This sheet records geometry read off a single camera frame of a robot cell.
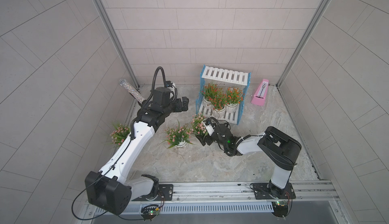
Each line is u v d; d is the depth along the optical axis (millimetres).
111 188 360
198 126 771
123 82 865
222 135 667
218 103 867
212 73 885
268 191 643
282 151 474
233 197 708
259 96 1018
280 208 677
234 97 913
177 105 654
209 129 767
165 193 710
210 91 911
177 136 781
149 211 650
